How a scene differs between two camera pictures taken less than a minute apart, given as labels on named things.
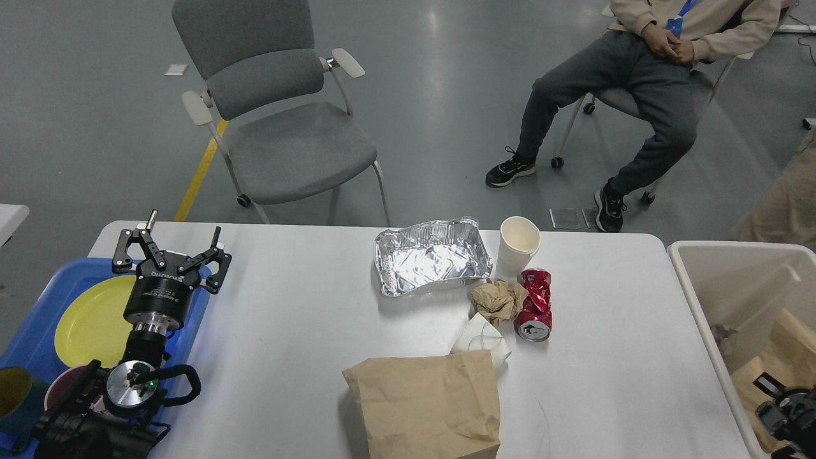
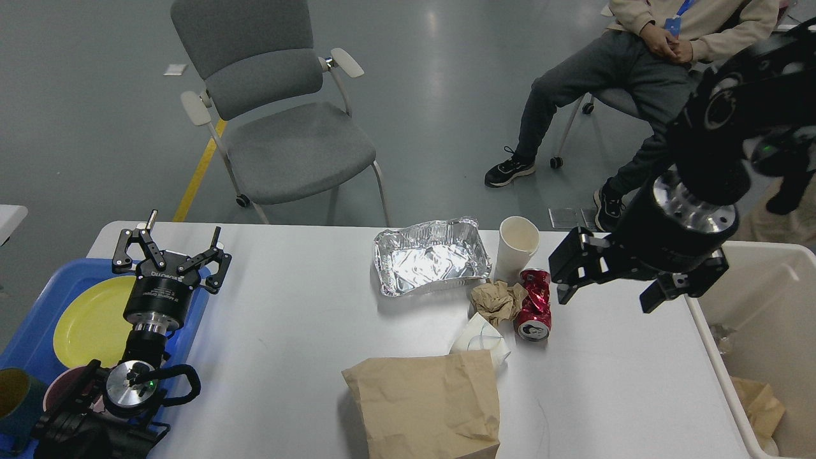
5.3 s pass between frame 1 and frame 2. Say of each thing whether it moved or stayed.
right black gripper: moved
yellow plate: stayed
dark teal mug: stayed
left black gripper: stayed
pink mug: stayed
